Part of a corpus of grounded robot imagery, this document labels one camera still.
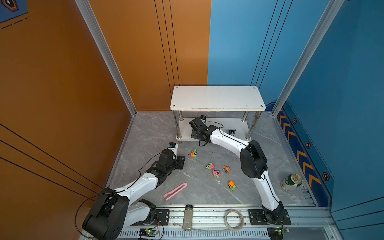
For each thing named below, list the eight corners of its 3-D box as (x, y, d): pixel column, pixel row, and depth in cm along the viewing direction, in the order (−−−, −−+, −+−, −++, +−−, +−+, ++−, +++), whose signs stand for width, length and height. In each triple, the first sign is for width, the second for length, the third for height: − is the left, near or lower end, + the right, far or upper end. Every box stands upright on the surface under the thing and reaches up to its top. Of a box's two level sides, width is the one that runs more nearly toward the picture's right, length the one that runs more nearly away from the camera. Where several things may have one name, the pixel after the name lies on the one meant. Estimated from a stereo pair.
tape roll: (282, 191, 83) (292, 185, 74) (278, 181, 87) (287, 173, 78) (293, 191, 83) (304, 185, 74) (289, 181, 87) (299, 173, 78)
